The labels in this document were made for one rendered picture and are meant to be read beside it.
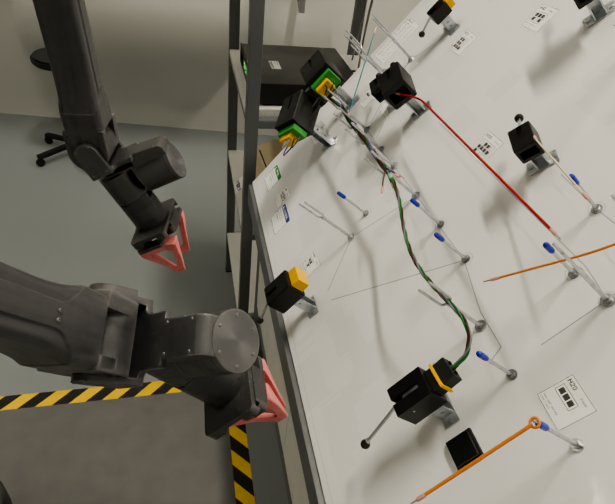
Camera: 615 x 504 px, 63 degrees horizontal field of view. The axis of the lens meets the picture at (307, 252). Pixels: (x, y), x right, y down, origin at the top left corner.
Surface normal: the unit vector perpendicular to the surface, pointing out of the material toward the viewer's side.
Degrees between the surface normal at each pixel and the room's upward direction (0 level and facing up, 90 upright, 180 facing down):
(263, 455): 0
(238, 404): 44
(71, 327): 73
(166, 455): 0
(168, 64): 90
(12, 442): 0
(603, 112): 52
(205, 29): 90
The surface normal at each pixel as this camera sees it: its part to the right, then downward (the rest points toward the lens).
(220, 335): 0.78, -0.21
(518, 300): -0.70, -0.44
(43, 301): 0.97, -0.06
